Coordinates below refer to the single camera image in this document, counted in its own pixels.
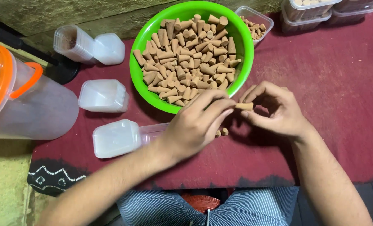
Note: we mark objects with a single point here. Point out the person's left hand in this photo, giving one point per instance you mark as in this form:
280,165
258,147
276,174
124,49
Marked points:
186,128

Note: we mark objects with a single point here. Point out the person's right hand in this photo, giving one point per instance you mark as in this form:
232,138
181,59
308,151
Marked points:
283,113

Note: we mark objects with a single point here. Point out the single brown incense cone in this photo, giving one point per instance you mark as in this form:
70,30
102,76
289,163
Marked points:
245,106

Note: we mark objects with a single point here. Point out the small brown cone piece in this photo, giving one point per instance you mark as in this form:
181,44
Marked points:
218,133
224,131

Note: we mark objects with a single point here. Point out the clear empty plastic container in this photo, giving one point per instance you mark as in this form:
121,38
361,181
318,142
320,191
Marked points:
152,131

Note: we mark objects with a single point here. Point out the maroon cloth with black edge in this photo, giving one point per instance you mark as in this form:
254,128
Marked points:
331,94

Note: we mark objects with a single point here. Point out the heap of brown incense cones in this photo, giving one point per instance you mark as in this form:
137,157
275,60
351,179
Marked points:
186,59

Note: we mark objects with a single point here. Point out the red woven basket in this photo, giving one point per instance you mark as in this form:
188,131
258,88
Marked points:
201,202

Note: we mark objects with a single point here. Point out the brown cone bits pile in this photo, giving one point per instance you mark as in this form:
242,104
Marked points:
255,29

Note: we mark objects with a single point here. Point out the clear lidded plastic container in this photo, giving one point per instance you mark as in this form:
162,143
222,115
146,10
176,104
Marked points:
299,25
353,12

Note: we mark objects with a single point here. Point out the green plastic bowl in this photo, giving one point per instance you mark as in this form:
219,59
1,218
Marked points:
145,47

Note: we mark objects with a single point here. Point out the clear plastic open container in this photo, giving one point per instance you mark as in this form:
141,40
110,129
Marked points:
262,18

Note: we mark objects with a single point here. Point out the person's striped shorts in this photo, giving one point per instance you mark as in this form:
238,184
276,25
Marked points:
255,207

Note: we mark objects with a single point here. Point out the clear lidded container with cones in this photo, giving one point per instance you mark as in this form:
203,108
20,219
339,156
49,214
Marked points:
312,8

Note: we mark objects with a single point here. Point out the black stand with round base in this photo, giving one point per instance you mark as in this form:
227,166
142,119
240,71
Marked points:
64,70

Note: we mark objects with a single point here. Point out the stack of clear plastic containers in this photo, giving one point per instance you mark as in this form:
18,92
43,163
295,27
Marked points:
75,42

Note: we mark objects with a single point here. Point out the translucent jug with orange lid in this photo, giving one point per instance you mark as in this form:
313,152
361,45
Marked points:
35,106

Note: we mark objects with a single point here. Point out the weathered wooden plank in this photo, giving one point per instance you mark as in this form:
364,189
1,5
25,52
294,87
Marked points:
48,15

